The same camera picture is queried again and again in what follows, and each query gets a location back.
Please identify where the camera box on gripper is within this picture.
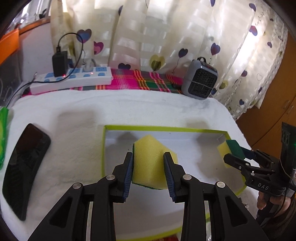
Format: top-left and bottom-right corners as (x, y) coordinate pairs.
(280, 122), (295, 178)

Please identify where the yellow sponge green backing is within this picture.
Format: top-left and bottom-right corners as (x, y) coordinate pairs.
(132, 135), (178, 190)

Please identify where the pink plaid cloth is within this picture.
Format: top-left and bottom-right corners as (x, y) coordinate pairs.
(23, 69), (183, 95)

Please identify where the white plug in strip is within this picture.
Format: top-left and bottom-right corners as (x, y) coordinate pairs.
(83, 59), (96, 72)

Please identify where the orange plastic tray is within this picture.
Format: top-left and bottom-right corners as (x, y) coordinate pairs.
(0, 29), (19, 64)

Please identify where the cream heart pattern curtain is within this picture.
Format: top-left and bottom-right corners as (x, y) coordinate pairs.
(50, 0), (288, 119)

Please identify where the white blue power strip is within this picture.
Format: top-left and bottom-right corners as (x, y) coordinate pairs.
(30, 67), (113, 95)

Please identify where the green rimmed shallow box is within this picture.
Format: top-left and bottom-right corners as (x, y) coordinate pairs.
(102, 126), (245, 240)

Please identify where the black power adapter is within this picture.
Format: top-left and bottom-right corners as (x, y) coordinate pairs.
(52, 46), (68, 77)

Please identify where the brown wooden wardrobe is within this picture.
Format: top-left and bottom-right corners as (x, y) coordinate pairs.
(236, 35), (295, 158)

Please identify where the right hand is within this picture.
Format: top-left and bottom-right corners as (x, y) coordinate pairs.
(257, 192), (291, 213)

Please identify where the grey small fan heater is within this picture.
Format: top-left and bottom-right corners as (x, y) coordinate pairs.
(181, 57), (218, 99)

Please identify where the black smartphone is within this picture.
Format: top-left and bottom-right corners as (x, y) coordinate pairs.
(2, 123), (51, 221)

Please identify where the white fluffy towel cover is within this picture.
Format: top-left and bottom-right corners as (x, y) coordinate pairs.
(1, 90), (248, 240)

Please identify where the green tissue packet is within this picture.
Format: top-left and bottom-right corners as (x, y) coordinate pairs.
(0, 107), (9, 168)

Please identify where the black charger cable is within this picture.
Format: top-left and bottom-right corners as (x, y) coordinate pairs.
(4, 32), (84, 110)

